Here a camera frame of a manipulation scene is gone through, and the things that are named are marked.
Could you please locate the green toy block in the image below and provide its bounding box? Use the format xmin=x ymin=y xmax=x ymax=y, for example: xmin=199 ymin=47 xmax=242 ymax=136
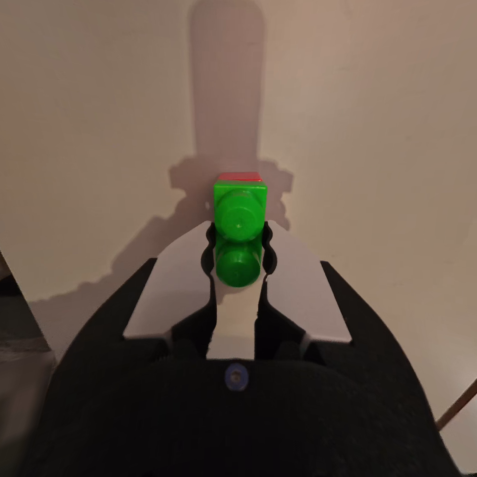
xmin=213 ymin=180 xmax=269 ymax=288

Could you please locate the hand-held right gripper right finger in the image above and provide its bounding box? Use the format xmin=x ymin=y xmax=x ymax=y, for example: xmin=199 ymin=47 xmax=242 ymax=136
xmin=255 ymin=221 xmax=353 ymax=360

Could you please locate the red toy block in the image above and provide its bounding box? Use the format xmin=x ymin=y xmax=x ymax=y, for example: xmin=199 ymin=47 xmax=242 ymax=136
xmin=217 ymin=171 xmax=263 ymax=183

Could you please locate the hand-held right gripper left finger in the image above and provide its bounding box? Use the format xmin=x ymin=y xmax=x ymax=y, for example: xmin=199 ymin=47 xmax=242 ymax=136
xmin=123 ymin=220 xmax=218 ymax=360

